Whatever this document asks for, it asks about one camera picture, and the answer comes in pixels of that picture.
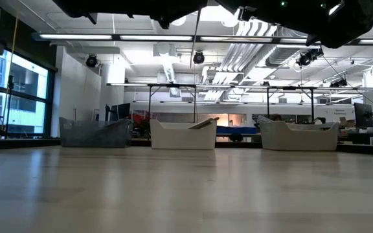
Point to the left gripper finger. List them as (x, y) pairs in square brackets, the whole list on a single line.
[(189, 9), (186, 3)]

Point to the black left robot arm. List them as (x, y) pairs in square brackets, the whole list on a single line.
[(76, 6)]

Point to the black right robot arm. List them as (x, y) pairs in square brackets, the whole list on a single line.
[(345, 22)]

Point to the overhead light bar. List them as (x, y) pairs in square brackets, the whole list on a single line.
[(155, 37)]

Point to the black ceiling fixture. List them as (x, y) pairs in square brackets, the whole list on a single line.
[(306, 59)]

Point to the black ceiling spotlights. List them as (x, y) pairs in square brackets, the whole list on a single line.
[(338, 83)]

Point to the person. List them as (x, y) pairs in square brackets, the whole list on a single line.
[(275, 117)]

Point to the black computer monitor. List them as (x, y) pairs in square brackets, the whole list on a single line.
[(121, 111), (363, 115)]

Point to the blue panel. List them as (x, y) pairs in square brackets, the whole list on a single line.
[(238, 130)]

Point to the black round object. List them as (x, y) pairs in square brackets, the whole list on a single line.
[(236, 137)]

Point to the grey plastic bin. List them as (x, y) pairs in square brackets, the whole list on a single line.
[(298, 139)]

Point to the white plastic bin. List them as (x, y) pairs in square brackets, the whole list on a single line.
[(183, 139)]

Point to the cardboard box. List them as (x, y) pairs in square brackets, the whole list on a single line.
[(346, 122)]

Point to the dark transparent bin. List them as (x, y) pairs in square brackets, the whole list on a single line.
[(92, 136)]

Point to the black tripod stand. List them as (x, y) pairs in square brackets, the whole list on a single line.
[(10, 97)]

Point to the black ceiling camera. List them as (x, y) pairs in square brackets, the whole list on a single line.
[(91, 61), (198, 57)]

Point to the black overhead rig frame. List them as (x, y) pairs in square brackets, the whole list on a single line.
[(173, 85)]

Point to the black window frame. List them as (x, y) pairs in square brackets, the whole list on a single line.
[(50, 103)]

